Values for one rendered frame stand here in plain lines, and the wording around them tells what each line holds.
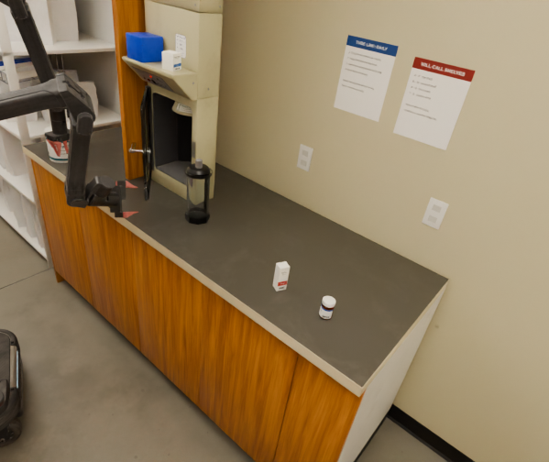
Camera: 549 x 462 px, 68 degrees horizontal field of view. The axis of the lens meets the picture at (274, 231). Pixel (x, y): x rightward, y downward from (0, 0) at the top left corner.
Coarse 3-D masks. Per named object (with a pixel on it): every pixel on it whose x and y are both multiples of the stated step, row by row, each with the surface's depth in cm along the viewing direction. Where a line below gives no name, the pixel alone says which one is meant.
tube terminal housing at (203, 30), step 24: (144, 0) 158; (168, 24) 154; (192, 24) 146; (216, 24) 150; (168, 48) 159; (192, 48) 150; (216, 48) 154; (216, 72) 160; (168, 96) 169; (216, 96) 165; (192, 120) 164; (216, 120) 171
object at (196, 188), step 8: (200, 176) 158; (192, 184) 161; (200, 184) 161; (208, 184) 164; (192, 192) 163; (200, 192) 163; (208, 192) 166; (192, 200) 165; (200, 200) 165; (208, 200) 169; (192, 208) 167; (200, 208) 167; (208, 208) 172; (192, 216) 169; (200, 216) 169
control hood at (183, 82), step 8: (128, 64) 163; (136, 64) 157; (144, 64) 154; (152, 64) 155; (160, 64) 157; (136, 72) 167; (152, 72) 154; (160, 72) 149; (168, 72) 148; (176, 72) 149; (184, 72) 151; (192, 72) 152; (144, 80) 170; (168, 80) 151; (176, 80) 147; (184, 80) 150; (192, 80) 152; (176, 88) 154; (184, 88) 151; (192, 88) 154; (184, 96) 158; (192, 96) 156
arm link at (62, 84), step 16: (64, 80) 108; (0, 96) 105; (16, 96) 105; (32, 96) 105; (48, 96) 106; (64, 96) 107; (80, 96) 111; (0, 112) 105; (16, 112) 107; (32, 112) 109; (80, 112) 113
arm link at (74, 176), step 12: (72, 120) 117; (84, 120) 113; (72, 132) 119; (84, 132) 117; (72, 144) 122; (84, 144) 124; (72, 156) 126; (84, 156) 128; (72, 168) 130; (84, 168) 132; (72, 180) 134; (84, 180) 136; (72, 192) 138; (84, 192) 140
